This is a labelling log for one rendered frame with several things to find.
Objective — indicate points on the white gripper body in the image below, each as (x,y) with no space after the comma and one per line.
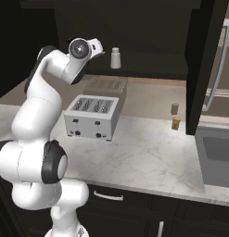
(97,46)

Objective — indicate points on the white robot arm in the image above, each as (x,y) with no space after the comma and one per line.
(35,123)

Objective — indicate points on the white shaker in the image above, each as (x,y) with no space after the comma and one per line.
(115,58)

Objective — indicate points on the yellow condiment bottle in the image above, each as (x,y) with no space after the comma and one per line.
(175,124)

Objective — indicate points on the silver four-slot toaster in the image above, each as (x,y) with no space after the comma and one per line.
(91,122)

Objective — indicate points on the dark tall side panel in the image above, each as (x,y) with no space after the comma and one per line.
(199,61)

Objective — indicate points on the dark drawer front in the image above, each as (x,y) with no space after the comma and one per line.
(131,200)

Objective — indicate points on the dark cupboard door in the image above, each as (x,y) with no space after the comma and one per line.
(119,223)

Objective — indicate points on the dark open wall cabinet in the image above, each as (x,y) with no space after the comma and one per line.
(143,34)

